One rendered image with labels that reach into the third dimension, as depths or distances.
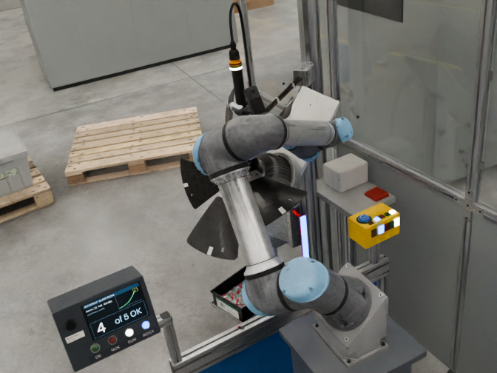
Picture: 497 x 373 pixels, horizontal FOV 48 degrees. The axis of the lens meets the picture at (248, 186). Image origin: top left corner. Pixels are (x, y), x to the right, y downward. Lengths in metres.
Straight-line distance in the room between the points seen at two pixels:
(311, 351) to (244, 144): 0.63
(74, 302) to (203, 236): 0.75
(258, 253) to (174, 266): 2.26
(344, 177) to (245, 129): 1.19
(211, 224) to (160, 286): 1.47
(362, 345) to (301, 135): 0.60
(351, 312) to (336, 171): 1.15
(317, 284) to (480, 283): 1.17
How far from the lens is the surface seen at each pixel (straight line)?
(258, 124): 1.47
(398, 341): 1.71
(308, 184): 2.45
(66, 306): 1.62
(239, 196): 1.52
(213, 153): 1.51
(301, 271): 1.45
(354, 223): 2.05
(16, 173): 4.83
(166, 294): 3.55
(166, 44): 7.73
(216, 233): 2.19
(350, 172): 2.60
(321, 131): 1.68
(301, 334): 1.73
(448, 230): 2.48
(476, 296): 2.54
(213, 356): 1.96
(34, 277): 4.06
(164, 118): 5.61
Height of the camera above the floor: 2.23
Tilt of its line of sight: 30 degrees down
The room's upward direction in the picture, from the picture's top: 8 degrees counter-clockwise
